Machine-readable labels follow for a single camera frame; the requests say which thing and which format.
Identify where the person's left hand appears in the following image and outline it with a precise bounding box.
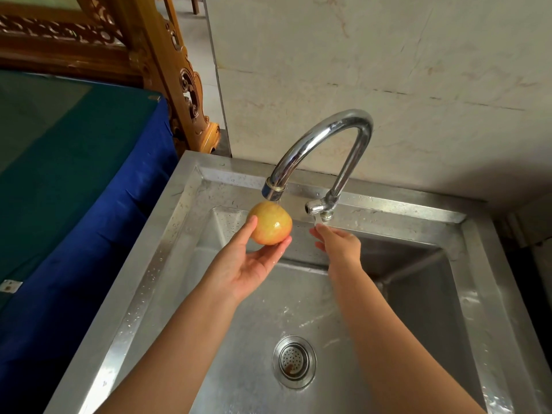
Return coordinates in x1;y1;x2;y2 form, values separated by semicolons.
200;215;293;305

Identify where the person's right hand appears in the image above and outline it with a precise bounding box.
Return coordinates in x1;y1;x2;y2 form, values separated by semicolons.
308;224;363;277

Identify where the yellow-red apple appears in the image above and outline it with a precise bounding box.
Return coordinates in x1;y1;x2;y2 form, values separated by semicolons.
247;201;293;246

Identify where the curved chrome faucet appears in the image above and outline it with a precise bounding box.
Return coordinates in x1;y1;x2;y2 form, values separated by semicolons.
262;109;374;225

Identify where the person's right forearm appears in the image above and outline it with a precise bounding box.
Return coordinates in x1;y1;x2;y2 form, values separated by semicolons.
329;262;488;414

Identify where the person's left forearm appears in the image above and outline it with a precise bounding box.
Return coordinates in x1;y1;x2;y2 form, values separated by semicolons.
94;279;242;414

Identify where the stainless steel sink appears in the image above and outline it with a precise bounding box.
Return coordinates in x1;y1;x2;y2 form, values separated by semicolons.
43;150;552;414

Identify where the round steel sink drain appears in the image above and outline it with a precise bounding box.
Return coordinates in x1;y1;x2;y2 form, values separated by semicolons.
272;335;318;390

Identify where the green and blue tablecloth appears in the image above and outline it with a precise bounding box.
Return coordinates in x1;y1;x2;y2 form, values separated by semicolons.
0;71;180;414

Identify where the carved wooden framed screen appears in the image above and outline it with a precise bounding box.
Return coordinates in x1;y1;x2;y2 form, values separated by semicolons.
0;0;221;156

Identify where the yellow wooden bench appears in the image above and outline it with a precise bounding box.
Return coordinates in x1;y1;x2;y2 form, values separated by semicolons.
153;0;181;29

